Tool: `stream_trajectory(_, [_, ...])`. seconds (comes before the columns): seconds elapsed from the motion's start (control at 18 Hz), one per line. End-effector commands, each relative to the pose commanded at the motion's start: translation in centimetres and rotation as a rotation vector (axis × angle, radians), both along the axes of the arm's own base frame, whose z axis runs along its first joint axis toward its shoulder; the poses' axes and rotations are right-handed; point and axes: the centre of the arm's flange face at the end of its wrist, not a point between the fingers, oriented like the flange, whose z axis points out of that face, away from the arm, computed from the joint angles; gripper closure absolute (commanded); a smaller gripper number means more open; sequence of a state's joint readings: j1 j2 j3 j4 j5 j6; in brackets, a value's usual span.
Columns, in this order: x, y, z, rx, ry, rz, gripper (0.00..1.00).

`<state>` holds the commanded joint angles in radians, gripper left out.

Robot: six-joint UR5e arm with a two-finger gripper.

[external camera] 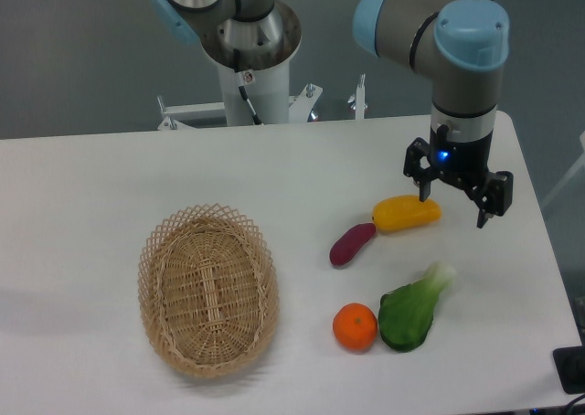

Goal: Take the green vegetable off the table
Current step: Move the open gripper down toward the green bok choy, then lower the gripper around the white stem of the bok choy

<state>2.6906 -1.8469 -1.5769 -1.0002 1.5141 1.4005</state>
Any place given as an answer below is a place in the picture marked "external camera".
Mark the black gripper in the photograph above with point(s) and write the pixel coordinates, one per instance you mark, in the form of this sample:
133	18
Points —
458	154

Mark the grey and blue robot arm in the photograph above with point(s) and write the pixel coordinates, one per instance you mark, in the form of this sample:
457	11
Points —
461	46

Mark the yellow mango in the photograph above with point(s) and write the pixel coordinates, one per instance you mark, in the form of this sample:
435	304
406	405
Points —
404	212

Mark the purple sweet potato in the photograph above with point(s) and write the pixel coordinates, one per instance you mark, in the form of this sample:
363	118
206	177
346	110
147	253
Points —
350	243

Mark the green bok choy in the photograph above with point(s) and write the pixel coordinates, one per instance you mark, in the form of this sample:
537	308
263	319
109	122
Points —
406	314

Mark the orange tangerine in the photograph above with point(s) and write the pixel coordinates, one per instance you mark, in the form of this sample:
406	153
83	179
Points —
355	327

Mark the black device at edge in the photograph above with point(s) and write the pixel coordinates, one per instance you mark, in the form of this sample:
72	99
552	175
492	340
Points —
569	362

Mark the oval wicker basket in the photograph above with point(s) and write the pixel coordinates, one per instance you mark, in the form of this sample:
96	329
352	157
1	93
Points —
208	291

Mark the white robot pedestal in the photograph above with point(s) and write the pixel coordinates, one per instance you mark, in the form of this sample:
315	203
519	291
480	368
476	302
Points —
255	54

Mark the white metal base frame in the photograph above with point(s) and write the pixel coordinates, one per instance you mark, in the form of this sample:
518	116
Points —
272	108

